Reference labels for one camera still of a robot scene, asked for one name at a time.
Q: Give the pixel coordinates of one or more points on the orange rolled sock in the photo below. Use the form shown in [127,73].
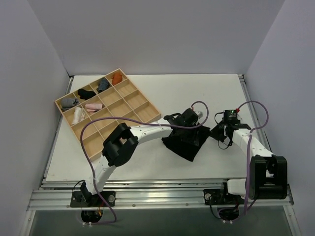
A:
[116,78]

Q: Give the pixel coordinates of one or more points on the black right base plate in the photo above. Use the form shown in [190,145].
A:
[221,197]

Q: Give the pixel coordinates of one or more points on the pink rolled sock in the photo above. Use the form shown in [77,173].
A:
[93,107]

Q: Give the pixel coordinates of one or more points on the dark grey rolled sock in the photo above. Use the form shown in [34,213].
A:
[103,84]

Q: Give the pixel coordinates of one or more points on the white rolled sock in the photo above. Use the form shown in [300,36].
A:
[79,115]

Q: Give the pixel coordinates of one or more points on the black underwear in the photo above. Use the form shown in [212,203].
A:
[186,143]

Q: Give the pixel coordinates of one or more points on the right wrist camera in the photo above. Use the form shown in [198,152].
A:
[231,117]

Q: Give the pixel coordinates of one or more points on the black rolled sock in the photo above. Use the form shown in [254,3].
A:
[85,95]

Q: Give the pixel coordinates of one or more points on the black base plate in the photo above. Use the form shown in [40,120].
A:
[78,200]
[221,197]

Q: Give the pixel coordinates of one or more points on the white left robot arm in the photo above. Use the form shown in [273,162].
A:
[120,145]

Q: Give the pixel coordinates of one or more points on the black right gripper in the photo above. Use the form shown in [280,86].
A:
[222,129]

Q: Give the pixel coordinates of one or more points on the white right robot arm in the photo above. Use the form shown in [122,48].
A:
[266,173]

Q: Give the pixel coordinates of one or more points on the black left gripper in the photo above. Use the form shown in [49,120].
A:
[191,137]

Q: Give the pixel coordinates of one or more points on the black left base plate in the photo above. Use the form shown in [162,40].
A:
[78,200]

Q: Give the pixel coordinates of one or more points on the grey striped rolled sock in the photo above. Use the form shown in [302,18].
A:
[68,103]

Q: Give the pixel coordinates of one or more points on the wooden compartment tray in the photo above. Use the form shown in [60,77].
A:
[124,100]

